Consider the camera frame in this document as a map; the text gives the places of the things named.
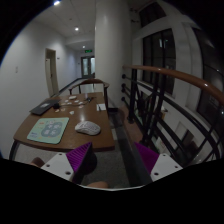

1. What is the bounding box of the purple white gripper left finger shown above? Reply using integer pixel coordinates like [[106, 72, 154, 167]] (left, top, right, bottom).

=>
[[42, 142, 93, 181]]

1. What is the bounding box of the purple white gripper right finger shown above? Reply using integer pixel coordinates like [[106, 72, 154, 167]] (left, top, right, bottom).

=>
[[135, 142, 182, 182]]

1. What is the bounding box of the white computer mouse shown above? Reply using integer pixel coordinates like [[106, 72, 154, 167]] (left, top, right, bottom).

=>
[[75, 121, 101, 136]]

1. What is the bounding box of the green patterned mouse pad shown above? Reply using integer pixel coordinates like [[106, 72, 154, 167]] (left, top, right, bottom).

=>
[[27, 117, 69, 144]]

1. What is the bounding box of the wooden chair back foreground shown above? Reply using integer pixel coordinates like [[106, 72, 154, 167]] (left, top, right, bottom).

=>
[[30, 157, 45, 168]]

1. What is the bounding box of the black metal railing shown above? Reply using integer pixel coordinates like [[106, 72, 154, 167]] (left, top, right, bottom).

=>
[[122, 69, 224, 166]]

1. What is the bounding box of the brown wooden table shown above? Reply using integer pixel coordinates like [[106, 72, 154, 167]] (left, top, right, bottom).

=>
[[9, 92, 115, 160]]

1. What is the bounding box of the white notepad with pen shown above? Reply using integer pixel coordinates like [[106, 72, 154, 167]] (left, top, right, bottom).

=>
[[96, 104, 106, 111]]

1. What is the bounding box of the dark grey laptop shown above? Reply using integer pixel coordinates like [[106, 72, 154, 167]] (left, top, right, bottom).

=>
[[30, 99, 58, 115]]

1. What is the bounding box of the wooden chair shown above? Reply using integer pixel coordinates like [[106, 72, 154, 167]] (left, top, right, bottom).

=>
[[68, 78, 111, 109]]

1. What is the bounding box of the wooden stair handrail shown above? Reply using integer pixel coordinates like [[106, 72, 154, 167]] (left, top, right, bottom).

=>
[[124, 65, 224, 106]]

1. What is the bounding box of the double glass door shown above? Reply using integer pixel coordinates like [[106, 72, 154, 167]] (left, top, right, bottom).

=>
[[81, 56, 95, 78]]

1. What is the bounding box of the beige side door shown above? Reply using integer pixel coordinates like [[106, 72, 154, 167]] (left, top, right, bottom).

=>
[[45, 49, 59, 97]]

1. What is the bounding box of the white round pillar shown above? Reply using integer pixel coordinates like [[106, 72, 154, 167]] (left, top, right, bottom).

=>
[[95, 0, 132, 108]]

